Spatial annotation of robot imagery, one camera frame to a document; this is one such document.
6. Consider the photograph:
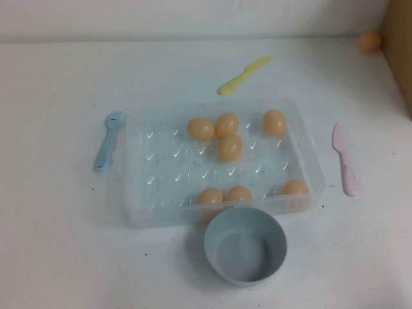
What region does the orange plastic egg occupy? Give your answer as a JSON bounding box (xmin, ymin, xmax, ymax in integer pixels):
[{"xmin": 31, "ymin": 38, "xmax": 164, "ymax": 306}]
[
  {"xmin": 187, "ymin": 117, "xmax": 216, "ymax": 140},
  {"xmin": 196, "ymin": 187, "xmax": 224, "ymax": 206},
  {"xmin": 282, "ymin": 179, "xmax": 310, "ymax": 198},
  {"xmin": 225, "ymin": 185, "xmax": 254, "ymax": 203},
  {"xmin": 359, "ymin": 30, "xmax": 383, "ymax": 53},
  {"xmin": 218, "ymin": 134, "xmax": 244, "ymax": 163},
  {"xmin": 263, "ymin": 109, "xmax": 287, "ymax": 135},
  {"xmin": 214, "ymin": 112, "xmax": 239, "ymax": 138}
]

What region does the clear plastic egg box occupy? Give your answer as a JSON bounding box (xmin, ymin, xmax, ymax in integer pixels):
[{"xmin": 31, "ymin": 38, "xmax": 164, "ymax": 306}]
[{"xmin": 108, "ymin": 98, "xmax": 326, "ymax": 230}]

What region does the brown cardboard box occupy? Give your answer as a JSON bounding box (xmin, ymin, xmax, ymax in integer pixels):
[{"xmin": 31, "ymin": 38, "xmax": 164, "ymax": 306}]
[{"xmin": 379, "ymin": 0, "xmax": 412, "ymax": 118}]

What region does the yellow plastic knife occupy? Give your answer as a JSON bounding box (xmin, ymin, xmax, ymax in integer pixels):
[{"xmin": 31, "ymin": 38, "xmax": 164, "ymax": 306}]
[{"xmin": 217, "ymin": 55, "xmax": 274, "ymax": 97}]

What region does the blue plastic fork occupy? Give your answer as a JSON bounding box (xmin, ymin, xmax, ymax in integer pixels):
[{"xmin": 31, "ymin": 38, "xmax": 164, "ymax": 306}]
[{"xmin": 93, "ymin": 110, "xmax": 127, "ymax": 174}]

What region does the grey-blue round bowl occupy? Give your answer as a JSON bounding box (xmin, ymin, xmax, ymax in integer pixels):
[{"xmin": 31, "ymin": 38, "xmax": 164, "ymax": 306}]
[{"xmin": 203, "ymin": 207, "xmax": 288, "ymax": 288}]

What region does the pink plastic knife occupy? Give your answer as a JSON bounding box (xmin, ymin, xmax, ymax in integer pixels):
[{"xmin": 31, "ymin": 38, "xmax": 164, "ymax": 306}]
[{"xmin": 332, "ymin": 122, "xmax": 361, "ymax": 197}]

